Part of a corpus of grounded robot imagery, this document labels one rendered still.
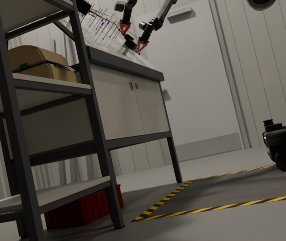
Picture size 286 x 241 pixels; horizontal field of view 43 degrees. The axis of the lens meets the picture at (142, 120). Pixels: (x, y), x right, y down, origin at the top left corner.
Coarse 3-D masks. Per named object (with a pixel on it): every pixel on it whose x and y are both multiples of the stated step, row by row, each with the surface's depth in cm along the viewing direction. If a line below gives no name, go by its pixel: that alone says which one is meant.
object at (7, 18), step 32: (0, 0) 147; (32, 0) 153; (64, 0) 161; (0, 32) 116; (0, 64) 114; (0, 96) 138; (32, 96) 151; (64, 96) 167; (96, 128) 164; (32, 192) 112; (64, 192) 128; (32, 224) 110
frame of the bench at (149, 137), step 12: (0, 120) 194; (168, 120) 281; (0, 132) 194; (168, 132) 274; (108, 144) 178; (120, 144) 190; (132, 144) 290; (168, 144) 279; (48, 156) 183; (60, 156) 181; (72, 156) 178; (12, 168) 191; (12, 180) 191; (180, 180) 276; (12, 192) 191; (108, 204) 171; (24, 228) 190
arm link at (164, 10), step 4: (168, 0) 273; (172, 0) 275; (176, 0) 284; (164, 4) 271; (168, 4) 270; (172, 4) 283; (164, 8) 267; (168, 8) 269; (160, 12) 264; (164, 12) 264; (160, 16) 259; (164, 16) 264; (156, 20) 257; (160, 20) 262; (156, 24) 258; (160, 24) 259; (156, 28) 261
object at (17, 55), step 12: (12, 48) 150; (24, 48) 147; (36, 48) 146; (12, 60) 149; (24, 60) 147; (36, 60) 145; (48, 60) 147; (60, 60) 158; (12, 72) 149; (24, 72) 147; (36, 72) 145; (48, 72) 144; (60, 72) 150; (72, 72) 161
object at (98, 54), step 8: (88, 48) 174; (88, 56) 174; (96, 56) 179; (104, 56) 188; (112, 56) 198; (96, 64) 186; (104, 64) 190; (112, 64) 195; (120, 64) 206; (128, 64) 218; (136, 64) 231; (128, 72) 224; (136, 72) 229; (144, 72) 242; (152, 72) 259; (160, 72) 278; (160, 80) 279
